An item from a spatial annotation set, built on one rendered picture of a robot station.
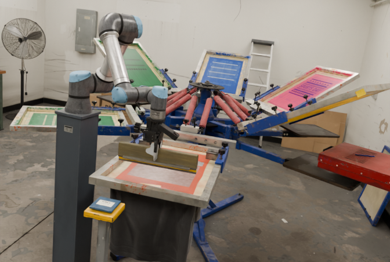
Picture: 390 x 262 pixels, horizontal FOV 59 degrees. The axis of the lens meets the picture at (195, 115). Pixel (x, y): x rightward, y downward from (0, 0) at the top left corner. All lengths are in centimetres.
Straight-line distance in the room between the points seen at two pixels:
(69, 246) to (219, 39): 465
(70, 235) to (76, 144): 59
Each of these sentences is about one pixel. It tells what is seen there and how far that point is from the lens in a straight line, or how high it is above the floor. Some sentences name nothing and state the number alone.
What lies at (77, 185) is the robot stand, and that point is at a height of 78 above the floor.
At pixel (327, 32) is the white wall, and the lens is 623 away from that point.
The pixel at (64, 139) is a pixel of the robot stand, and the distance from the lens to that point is 211.
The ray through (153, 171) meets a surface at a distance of 193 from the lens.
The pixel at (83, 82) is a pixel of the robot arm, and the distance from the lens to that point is 202.
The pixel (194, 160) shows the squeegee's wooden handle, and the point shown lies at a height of 112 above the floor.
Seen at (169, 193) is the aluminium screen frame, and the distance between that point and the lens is 163.
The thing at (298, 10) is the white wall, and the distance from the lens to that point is 619.
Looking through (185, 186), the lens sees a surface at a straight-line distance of 179.
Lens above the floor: 171
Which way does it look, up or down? 13 degrees down
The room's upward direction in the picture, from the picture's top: 7 degrees clockwise
